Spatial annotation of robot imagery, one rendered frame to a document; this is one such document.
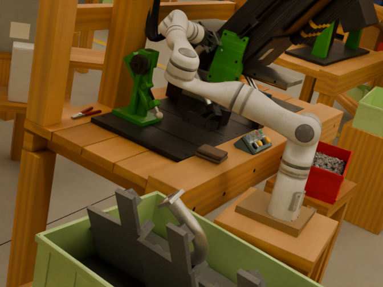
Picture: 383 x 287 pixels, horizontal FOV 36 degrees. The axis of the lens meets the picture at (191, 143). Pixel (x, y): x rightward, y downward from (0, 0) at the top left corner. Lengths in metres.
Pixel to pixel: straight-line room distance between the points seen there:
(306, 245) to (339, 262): 1.79
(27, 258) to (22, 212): 0.19
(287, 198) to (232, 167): 0.31
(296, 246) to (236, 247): 0.32
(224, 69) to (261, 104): 0.63
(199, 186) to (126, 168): 0.24
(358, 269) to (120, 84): 1.87
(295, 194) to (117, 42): 0.96
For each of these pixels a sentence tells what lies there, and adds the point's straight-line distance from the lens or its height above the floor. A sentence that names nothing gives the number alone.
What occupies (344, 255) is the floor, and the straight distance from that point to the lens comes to 3.70.
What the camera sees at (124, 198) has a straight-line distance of 1.23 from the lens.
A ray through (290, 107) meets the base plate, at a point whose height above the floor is 0.90.
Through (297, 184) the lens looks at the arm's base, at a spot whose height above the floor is 1.00.
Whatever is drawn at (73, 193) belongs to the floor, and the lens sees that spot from 3.60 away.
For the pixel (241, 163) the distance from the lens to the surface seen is 2.13.
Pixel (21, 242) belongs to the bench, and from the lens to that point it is 2.40.
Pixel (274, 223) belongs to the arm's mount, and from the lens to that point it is 1.85.
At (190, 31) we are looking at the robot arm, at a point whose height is 1.28.
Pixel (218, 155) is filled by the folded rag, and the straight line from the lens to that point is 2.06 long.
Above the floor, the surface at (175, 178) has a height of 0.90.
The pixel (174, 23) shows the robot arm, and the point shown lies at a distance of 2.04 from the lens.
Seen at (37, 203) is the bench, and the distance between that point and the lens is 2.30.
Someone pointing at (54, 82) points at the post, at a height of 1.04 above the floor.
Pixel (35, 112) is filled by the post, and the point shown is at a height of 0.92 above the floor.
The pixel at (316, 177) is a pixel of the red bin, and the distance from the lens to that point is 2.24.
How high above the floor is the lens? 1.70
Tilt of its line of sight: 21 degrees down
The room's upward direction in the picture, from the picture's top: 13 degrees clockwise
